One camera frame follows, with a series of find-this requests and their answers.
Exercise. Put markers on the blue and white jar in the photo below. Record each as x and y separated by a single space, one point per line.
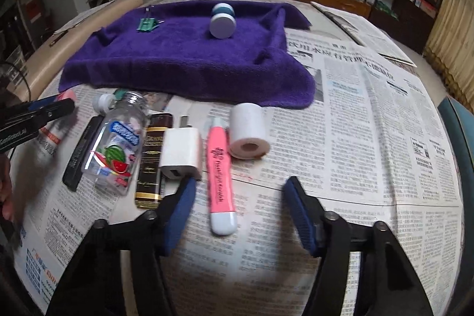
222 26

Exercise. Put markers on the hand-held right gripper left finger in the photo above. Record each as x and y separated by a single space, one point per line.
181 216

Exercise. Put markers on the beige padded bench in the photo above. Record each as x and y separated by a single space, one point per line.
44 64

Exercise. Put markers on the brown and gold box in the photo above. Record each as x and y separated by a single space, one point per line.
150 160

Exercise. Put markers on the purple towel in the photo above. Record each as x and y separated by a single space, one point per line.
185 60

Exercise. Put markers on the teal chair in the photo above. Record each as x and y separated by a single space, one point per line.
459 153

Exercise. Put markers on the green binder clip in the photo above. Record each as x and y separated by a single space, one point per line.
146 25

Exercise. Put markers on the pink capped tube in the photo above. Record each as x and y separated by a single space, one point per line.
52 138

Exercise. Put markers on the person's left hand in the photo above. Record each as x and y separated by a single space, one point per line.
5 190

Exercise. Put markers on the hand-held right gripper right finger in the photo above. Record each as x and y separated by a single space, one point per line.
301 219

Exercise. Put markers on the folded newspaper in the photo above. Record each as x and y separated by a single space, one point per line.
370 31

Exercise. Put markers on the white tape roll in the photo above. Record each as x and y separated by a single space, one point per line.
246 123

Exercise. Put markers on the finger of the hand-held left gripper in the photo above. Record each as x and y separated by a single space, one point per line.
44 103
57 112

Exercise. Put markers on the pink highlighter pen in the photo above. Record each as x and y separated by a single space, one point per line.
220 168

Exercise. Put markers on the beige curtain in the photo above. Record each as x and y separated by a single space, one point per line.
451 42

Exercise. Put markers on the white plug charger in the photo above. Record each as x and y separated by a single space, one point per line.
179 149

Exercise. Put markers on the small white capped bottle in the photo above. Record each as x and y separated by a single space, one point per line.
103 104

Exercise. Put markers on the clear candy bottle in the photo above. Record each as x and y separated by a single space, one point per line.
118 145

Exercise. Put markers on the white paper sheet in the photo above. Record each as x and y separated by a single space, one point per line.
92 10

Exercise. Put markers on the newspaper sheet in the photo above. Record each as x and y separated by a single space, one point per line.
259 264

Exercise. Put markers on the dark glass cabinet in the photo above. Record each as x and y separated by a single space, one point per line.
18 23

